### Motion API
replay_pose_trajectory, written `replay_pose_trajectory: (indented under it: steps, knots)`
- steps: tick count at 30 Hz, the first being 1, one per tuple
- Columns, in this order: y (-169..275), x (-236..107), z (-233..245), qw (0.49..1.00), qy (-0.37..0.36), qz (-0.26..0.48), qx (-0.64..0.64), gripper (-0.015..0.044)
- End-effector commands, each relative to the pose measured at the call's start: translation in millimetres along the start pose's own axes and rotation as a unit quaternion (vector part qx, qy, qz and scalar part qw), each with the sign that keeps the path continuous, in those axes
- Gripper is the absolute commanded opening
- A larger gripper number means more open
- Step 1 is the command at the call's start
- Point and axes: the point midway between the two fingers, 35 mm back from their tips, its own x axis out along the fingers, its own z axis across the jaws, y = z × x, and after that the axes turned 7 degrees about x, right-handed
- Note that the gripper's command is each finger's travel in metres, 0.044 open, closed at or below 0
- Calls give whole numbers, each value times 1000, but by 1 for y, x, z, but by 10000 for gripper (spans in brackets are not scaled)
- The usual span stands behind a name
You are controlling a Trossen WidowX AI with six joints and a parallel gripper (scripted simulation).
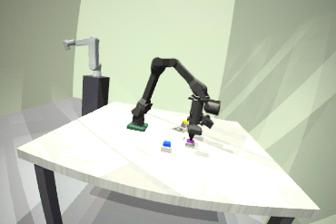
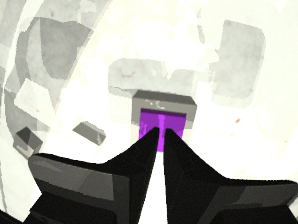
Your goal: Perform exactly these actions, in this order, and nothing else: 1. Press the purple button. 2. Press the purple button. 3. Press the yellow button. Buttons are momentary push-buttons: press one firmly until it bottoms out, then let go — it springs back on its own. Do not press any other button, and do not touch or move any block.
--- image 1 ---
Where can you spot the purple button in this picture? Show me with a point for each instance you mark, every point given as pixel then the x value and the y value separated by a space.
pixel 189 144

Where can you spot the yellow button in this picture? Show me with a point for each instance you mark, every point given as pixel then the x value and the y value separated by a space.
pixel 184 124

